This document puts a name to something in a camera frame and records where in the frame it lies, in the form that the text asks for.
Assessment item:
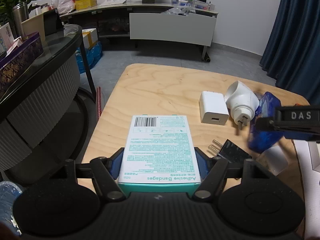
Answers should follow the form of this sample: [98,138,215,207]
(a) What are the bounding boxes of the clear water bottle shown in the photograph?
[0,180,24,235]

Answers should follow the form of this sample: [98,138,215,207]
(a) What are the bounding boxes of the clear plastic bag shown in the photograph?
[161,7,197,15]

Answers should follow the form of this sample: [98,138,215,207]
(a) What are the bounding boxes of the steel thermos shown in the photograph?
[12,2,29,37]

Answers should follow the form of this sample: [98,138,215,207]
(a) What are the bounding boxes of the white red plastic bag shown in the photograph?
[51,0,77,15]

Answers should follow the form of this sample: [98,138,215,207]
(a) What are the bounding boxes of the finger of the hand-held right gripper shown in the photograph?
[256,116,277,132]

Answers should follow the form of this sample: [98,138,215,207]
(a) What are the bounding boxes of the red patterned strip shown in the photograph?
[96,86,103,119]

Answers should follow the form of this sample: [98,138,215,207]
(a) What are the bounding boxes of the purple patterned tin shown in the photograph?
[0,32,44,99]

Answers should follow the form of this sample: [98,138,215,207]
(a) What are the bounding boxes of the white grey media console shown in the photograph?
[60,1,219,62]

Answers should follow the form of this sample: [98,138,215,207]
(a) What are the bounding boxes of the cardboard box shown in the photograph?
[82,28,98,50]

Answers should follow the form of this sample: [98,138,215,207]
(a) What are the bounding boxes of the clear plastic storage box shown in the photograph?
[171,0,194,7]
[192,0,211,10]

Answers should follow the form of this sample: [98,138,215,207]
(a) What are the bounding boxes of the black charger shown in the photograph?
[208,139,253,167]

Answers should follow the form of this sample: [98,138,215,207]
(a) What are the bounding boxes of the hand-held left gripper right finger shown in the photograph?
[194,147,263,200]

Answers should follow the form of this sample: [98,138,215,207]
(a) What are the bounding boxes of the white plug-in device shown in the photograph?
[224,80,260,130]

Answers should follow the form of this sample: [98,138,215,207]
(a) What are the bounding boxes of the white teal bandage box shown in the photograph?
[117,115,202,198]

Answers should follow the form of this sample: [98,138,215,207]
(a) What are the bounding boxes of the blue packet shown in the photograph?
[247,92,284,153]

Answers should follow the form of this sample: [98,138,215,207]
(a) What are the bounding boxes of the yellow box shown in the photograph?
[75,0,98,10]

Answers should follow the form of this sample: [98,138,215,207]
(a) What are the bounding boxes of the small black box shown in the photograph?
[43,8,64,36]

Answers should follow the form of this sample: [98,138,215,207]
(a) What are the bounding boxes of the white cube charger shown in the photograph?
[199,91,230,125]

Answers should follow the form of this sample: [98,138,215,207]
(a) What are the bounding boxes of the blue curtain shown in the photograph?
[260,0,320,103]

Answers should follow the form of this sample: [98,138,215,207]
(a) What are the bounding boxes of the blue plastic bag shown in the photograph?
[75,41,103,74]

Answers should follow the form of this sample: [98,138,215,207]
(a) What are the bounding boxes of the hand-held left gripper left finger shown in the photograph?
[59,147,125,200]

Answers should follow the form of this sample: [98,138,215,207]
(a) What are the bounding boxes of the white blue carton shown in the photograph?
[0,22,14,53]

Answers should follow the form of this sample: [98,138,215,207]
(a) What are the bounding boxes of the pink carton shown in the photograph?
[6,37,24,55]

